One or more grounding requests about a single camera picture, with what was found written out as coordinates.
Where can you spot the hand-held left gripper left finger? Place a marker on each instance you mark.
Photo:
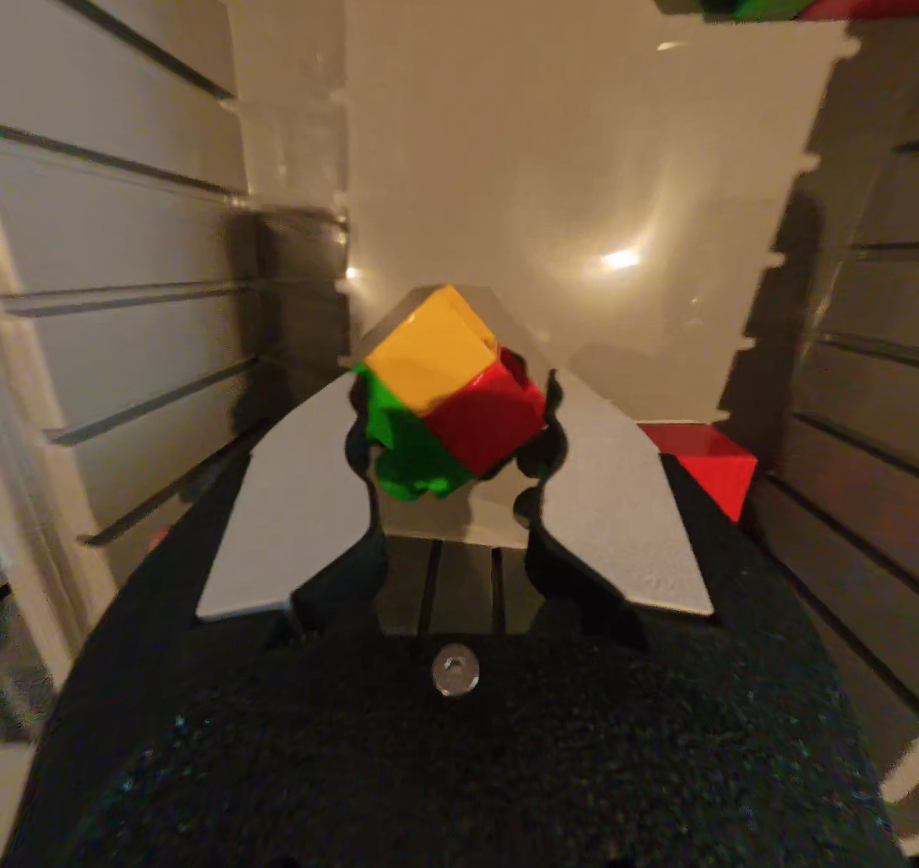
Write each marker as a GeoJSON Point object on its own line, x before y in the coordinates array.
{"type": "Point", "coordinates": [294, 516]}

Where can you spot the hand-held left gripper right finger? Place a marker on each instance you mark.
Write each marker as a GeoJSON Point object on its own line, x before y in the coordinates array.
{"type": "Point", "coordinates": [617, 516]}

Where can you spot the red one-stud block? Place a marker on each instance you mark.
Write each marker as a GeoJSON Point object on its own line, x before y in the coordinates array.
{"type": "Point", "coordinates": [711, 470]}
{"type": "Point", "coordinates": [488, 423]}

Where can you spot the yellow one-stud block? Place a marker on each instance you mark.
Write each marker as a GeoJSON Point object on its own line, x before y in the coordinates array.
{"type": "Point", "coordinates": [431, 358]}

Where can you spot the blue plastic bin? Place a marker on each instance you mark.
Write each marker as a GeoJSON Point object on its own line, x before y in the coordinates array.
{"type": "Point", "coordinates": [538, 129]}

